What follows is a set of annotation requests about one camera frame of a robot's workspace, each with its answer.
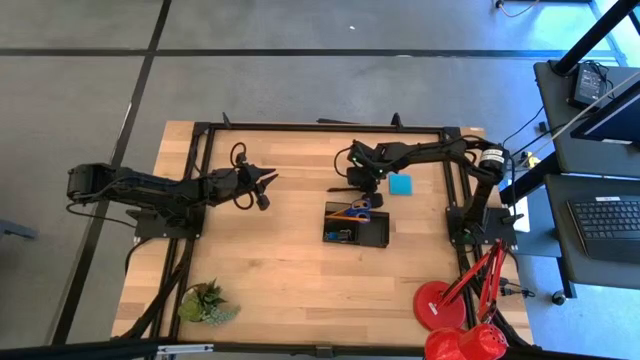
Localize black floor cable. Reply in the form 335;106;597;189
499;104;556;174

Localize black laptop keyboard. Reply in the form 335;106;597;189
566;194;640;265

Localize grey floor object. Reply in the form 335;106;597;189
0;218;39;240

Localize black desk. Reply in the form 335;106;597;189
532;59;640;179

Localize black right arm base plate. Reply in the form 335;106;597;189
446;205;518;247

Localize black mesh desk organizer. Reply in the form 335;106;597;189
322;201;391;249

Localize blue sticky note pad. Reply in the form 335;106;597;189
388;173;414;197

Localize blue-handled scissors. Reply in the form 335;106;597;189
344;198;374;224

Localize potted green succulent plant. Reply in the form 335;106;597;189
178;278;242;329

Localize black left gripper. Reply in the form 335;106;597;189
213;166;280;201

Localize black laptop shelf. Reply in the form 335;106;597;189
543;173;640;291

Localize red desk lamp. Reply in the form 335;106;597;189
412;238;511;360

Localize black aluminium rail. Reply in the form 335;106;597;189
0;337;640;360

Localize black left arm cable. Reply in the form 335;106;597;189
228;142;257;212

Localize black pole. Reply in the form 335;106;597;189
552;0;640;77

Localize white paper sheet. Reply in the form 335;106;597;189
513;197;532;234

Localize black aluminium table frame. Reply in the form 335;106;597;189
119;112;534;351

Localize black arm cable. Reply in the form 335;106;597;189
333;147;354;180
228;142;257;212

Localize black power adapter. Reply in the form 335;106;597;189
571;63;610;110

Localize black computer monitor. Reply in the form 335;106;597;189
569;78;640;147

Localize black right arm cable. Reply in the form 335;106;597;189
333;147;354;180

